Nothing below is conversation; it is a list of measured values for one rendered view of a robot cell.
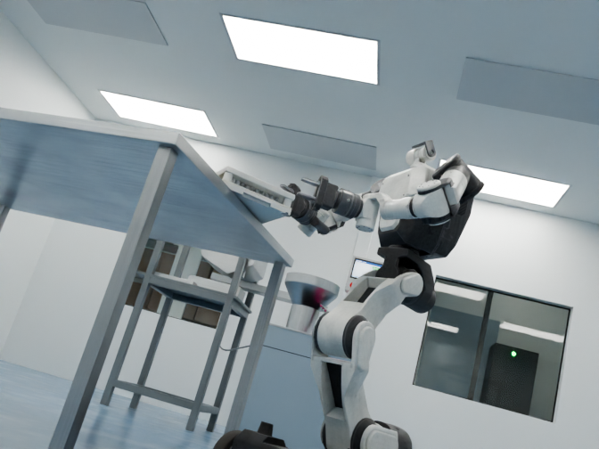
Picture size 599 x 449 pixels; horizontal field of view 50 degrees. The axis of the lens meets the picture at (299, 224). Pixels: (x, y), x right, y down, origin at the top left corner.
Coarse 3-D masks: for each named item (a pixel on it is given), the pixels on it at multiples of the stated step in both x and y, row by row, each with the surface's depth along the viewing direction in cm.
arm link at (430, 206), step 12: (432, 192) 199; (396, 204) 208; (408, 204) 204; (420, 204) 200; (432, 204) 200; (444, 204) 201; (396, 216) 209; (408, 216) 205; (420, 216) 203; (432, 216) 201; (444, 216) 201
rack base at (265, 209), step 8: (232, 184) 196; (240, 192) 197; (248, 192) 199; (248, 200) 202; (256, 200) 201; (264, 200) 201; (272, 200) 202; (248, 208) 210; (256, 208) 208; (264, 208) 206; (272, 208) 203; (280, 208) 203; (288, 208) 204; (256, 216) 217; (264, 216) 214; (272, 216) 212; (280, 216) 209
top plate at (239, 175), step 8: (224, 168) 199; (232, 168) 197; (240, 176) 198; (248, 176) 199; (248, 184) 203; (256, 184) 201; (264, 184) 202; (272, 192) 204; (280, 192) 204; (288, 192) 205; (280, 200) 210
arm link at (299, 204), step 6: (288, 186) 233; (294, 186) 232; (294, 192) 231; (300, 198) 233; (294, 204) 230; (300, 204) 234; (306, 204) 236; (294, 210) 230; (300, 210) 234; (306, 210) 235; (312, 210) 237; (288, 216) 231; (294, 216) 237; (300, 216) 235; (306, 216) 236; (300, 222) 239
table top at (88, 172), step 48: (0, 144) 205; (48, 144) 190; (96, 144) 178; (144, 144) 167; (0, 192) 277; (48, 192) 252; (96, 192) 230; (192, 192) 197; (192, 240) 262; (240, 240) 239
